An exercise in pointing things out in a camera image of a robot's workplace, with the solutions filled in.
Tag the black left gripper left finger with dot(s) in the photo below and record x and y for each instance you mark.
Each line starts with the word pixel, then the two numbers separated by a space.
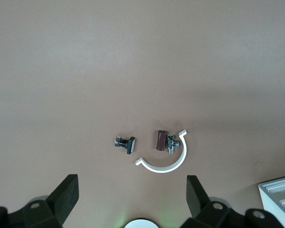
pixel 61 202

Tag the white drawer cabinet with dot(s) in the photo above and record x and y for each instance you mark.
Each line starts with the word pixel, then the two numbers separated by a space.
pixel 282 190

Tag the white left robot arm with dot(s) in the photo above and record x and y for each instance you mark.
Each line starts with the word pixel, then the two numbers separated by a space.
pixel 141 224

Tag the small black clip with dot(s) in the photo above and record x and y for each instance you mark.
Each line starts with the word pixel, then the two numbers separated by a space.
pixel 130 145

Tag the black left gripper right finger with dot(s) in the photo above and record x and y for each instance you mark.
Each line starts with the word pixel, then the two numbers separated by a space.
pixel 199 202

